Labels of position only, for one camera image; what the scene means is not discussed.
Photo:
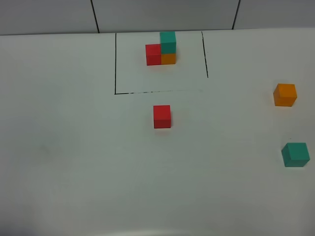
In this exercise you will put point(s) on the green template block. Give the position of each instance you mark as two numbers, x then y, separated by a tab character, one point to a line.
168	42

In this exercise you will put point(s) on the red template block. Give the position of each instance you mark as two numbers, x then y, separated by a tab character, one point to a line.
153	54

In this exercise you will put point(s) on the orange template block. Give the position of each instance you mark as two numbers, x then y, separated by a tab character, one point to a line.
168	59

